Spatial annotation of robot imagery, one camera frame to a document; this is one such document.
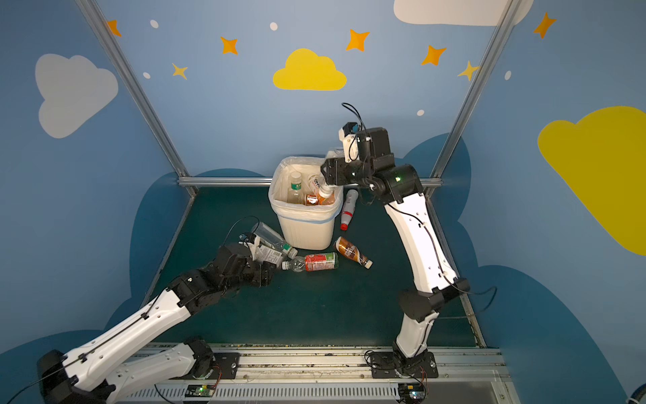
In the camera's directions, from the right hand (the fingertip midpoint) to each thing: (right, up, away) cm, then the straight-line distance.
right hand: (335, 164), depth 68 cm
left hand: (-20, -30, +7) cm, 36 cm away
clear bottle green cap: (-23, -24, +31) cm, 45 cm away
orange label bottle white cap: (-2, -8, +5) cm, 10 cm away
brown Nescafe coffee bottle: (+8, -28, +27) cm, 40 cm away
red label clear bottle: (-8, -32, +23) cm, 40 cm away
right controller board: (+22, -66, +3) cm, 70 cm away
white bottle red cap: (+8, -12, +39) cm, 41 cm away
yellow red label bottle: (-8, -8, +24) cm, 27 cm away
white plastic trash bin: (-11, -19, +20) cm, 29 cm away
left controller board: (-39, -65, +3) cm, 76 cm away
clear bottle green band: (-15, -6, +29) cm, 33 cm away
